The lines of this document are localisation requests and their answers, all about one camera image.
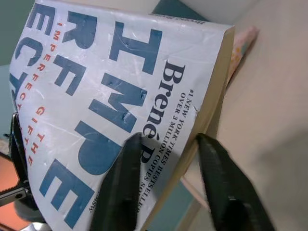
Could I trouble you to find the blue upholstered headboard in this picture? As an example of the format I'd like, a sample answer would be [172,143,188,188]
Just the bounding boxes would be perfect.
[150,0,210,24]

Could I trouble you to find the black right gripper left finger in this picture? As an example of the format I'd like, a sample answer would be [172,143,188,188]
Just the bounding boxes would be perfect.
[89,132,144,231]

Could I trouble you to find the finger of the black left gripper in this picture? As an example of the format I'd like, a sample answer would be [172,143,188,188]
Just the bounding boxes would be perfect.
[10,112,31,188]

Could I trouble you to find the white book blue letters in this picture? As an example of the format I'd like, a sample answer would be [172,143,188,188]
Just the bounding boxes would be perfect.
[8,0,235,231]

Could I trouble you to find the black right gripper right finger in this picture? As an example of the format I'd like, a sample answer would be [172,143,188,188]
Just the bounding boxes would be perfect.
[196,133,276,231]

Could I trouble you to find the cream mattress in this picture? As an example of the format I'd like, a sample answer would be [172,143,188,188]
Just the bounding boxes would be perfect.
[179,24,308,231]

